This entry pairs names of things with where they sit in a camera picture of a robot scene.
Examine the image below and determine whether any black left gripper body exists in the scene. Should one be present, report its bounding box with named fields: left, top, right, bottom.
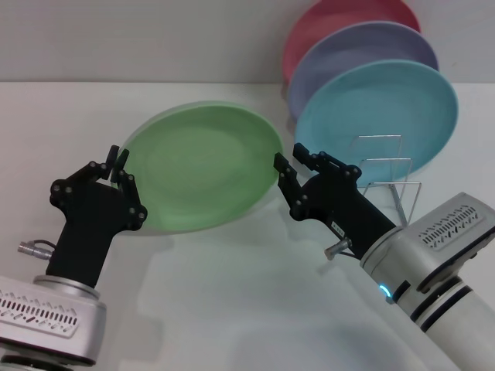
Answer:
left=46, top=180, right=135, bottom=289

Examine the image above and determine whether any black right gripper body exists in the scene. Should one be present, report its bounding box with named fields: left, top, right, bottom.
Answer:
left=304, top=172, right=398, bottom=259

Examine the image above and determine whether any green round plate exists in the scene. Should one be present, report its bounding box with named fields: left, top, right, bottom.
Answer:
left=122, top=100, right=284, bottom=235

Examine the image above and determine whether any cyan round plate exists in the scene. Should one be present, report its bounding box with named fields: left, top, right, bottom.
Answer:
left=293, top=60, right=460, bottom=189

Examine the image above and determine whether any purple round plate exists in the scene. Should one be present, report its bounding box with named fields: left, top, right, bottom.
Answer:
left=286, top=22, right=440, bottom=121

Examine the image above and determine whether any red round plate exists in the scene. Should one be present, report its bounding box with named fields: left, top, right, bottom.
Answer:
left=282, top=0, right=422, bottom=88

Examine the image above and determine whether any silver right connector plug with cable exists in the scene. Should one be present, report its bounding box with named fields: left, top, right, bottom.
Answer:
left=323, top=238, right=363, bottom=260

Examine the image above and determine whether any silver connector plug with cable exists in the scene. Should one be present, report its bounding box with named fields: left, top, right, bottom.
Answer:
left=323, top=238, right=363, bottom=260
left=18, top=239, right=59, bottom=260

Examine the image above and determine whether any silver wire plate rack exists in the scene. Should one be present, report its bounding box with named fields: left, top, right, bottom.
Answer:
left=350, top=134, right=423, bottom=227

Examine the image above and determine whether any silver left connector plug with cable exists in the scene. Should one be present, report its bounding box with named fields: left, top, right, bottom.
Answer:
left=18, top=239, right=59, bottom=260

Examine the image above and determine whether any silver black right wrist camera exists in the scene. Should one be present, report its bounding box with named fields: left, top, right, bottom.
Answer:
left=408, top=192, right=495, bottom=294

